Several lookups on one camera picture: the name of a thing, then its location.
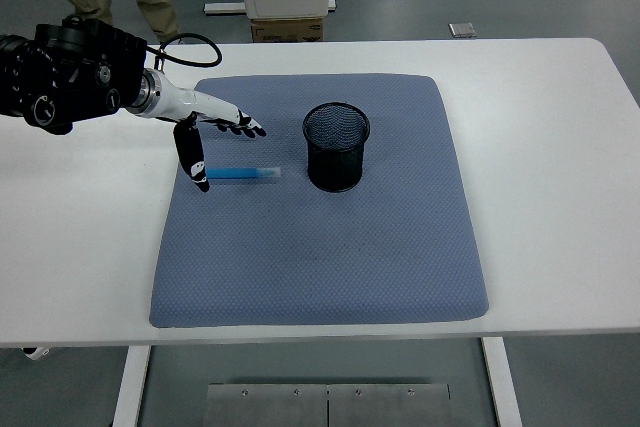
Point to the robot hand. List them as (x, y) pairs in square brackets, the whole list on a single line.
[(192, 99)]

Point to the blue marker with clear cap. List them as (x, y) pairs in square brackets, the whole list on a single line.
[(240, 173)]

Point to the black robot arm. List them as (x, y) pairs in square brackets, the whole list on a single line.
[(75, 77)]

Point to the black mesh pen holder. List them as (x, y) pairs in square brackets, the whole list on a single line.
[(335, 167)]

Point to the brown cardboard box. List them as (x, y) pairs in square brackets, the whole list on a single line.
[(287, 29)]

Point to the grey-blue textured mat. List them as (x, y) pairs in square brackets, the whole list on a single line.
[(320, 257)]

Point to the small grey floor plate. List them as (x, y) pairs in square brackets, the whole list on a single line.
[(461, 30)]

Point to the white table leg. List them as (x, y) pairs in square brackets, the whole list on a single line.
[(130, 387), (502, 387)]

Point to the small white and black object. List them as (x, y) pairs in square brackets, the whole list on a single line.
[(36, 352)]

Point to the grey metal plate with screws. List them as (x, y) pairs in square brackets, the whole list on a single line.
[(390, 407), (267, 407)]

